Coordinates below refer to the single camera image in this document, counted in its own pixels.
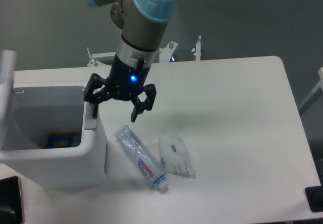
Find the white metal base frame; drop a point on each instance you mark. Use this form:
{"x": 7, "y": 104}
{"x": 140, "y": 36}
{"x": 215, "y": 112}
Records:
{"x": 173, "y": 52}

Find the black clamp at left edge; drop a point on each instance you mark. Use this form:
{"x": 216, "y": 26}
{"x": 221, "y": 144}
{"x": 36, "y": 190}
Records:
{"x": 11, "y": 203}

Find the black clamp at right edge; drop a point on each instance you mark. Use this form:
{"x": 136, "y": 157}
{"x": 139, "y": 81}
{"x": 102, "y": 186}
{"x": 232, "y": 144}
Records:
{"x": 314, "y": 198}

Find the black clamp at edge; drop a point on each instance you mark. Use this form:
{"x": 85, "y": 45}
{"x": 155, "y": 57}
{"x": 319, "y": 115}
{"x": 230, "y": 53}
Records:
{"x": 314, "y": 198}
{"x": 11, "y": 203}

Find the white frame at right edge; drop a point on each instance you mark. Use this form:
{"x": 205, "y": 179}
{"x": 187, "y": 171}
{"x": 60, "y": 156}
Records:
{"x": 314, "y": 94}

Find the clear plastic bag with label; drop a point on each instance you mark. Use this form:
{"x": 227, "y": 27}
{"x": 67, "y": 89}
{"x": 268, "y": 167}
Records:
{"x": 174, "y": 156}

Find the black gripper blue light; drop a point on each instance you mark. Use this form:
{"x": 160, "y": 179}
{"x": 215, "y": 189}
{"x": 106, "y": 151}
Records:
{"x": 126, "y": 83}

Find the clear plastic water bottle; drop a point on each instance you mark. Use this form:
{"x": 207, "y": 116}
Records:
{"x": 142, "y": 158}

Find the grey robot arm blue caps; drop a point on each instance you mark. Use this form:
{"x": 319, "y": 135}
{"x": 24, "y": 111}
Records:
{"x": 143, "y": 24}

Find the white plastic trash can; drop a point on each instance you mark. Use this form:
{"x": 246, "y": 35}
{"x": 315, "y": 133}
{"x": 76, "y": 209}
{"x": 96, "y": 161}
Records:
{"x": 32, "y": 110}

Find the blue orange snack packet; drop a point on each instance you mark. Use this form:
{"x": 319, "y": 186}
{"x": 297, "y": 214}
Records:
{"x": 62, "y": 140}

